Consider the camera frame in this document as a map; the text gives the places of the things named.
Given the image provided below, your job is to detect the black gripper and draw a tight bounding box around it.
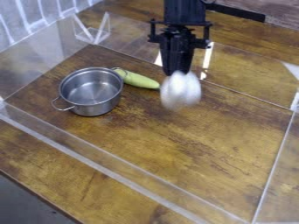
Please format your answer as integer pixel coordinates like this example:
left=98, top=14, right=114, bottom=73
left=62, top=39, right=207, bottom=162
left=149, top=0, right=213, bottom=76

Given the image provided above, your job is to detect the small silver pot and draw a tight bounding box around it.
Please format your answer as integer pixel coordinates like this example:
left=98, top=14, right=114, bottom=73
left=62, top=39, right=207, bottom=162
left=51, top=67, right=125, bottom=116

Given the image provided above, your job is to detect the spoon with green handle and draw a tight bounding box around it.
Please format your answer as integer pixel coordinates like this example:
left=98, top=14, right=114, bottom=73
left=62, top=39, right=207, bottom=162
left=113, top=67, right=161, bottom=89

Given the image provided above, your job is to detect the clear acrylic corner bracket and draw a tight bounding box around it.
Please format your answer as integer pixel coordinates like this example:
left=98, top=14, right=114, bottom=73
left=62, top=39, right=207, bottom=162
left=73, top=12, right=111, bottom=45

